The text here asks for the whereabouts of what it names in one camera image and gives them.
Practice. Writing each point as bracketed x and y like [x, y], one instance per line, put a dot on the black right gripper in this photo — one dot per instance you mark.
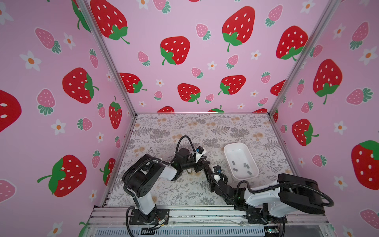
[212, 182]

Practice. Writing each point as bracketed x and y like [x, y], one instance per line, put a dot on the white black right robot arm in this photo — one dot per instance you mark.
[272, 202]

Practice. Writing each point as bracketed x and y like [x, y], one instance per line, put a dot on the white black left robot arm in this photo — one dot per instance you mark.
[141, 177]

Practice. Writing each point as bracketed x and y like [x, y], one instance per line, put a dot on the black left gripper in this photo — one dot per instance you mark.
[198, 167]

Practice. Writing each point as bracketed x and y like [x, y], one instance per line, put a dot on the aluminium corner post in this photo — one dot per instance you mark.
[320, 26]
[85, 7]

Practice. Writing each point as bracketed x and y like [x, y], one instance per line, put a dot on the aluminium corner post right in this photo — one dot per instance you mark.
[320, 26]

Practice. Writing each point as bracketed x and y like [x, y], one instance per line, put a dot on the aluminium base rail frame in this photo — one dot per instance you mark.
[205, 221]

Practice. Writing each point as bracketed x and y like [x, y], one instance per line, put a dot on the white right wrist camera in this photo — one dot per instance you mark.
[218, 174]

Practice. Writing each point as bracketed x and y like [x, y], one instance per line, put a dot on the aluminium corner post left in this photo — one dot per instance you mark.
[85, 7]

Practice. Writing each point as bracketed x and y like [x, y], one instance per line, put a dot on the white plastic tray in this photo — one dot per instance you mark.
[240, 153]

